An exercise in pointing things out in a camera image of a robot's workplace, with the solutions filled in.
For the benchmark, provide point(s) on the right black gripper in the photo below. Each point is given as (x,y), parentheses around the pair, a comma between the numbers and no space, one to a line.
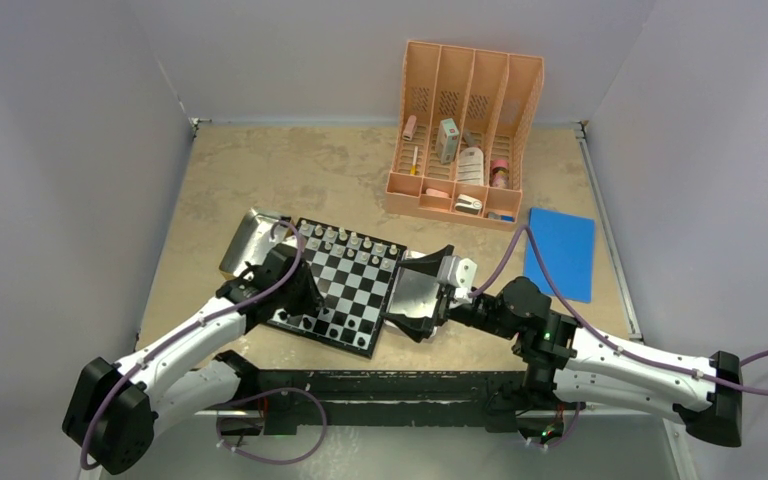
(429,264)

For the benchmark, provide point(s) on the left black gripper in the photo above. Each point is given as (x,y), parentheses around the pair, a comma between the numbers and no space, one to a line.
(312,300)

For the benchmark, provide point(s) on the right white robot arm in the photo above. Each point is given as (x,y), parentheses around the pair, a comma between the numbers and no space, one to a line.
(569,365)

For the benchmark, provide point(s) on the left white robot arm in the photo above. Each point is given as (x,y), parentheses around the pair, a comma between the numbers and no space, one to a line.
(118,408)

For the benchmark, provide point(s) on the black white chess board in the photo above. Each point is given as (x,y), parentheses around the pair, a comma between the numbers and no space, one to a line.
(355,274)

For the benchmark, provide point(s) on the metal tin with black pieces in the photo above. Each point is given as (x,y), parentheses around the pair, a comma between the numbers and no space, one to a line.
(258,232)

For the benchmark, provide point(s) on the empty metal tin lid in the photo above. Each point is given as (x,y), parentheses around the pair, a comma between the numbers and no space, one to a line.
(412,301)

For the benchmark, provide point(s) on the white stapler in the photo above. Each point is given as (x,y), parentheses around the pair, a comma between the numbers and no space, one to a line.
(468,204)

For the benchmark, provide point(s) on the pink eraser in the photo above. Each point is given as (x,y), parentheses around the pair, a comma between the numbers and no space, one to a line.
(436,193)

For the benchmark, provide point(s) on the yellow white pen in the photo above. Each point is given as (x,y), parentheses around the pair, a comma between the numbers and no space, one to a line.
(414,161)

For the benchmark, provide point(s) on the white striped bottle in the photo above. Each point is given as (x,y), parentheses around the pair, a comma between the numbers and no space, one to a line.
(470,167)

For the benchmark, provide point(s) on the pink tape roll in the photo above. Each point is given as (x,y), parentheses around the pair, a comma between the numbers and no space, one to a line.
(499,173)

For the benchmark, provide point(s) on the white green small box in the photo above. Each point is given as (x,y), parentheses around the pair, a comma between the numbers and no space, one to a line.
(447,141)

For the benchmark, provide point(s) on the pink small tube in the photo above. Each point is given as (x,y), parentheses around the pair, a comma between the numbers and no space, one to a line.
(409,128)

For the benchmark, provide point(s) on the blue notebook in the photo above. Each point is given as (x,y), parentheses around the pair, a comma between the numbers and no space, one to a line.
(566,243)

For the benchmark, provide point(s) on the peach plastic desk organizer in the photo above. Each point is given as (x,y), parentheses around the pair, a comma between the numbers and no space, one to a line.
(493,97)

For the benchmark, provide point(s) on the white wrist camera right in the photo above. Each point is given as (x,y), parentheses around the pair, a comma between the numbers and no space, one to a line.
(457,272)

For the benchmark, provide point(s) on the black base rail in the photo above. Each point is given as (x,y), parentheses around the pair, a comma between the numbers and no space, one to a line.
(491,400)

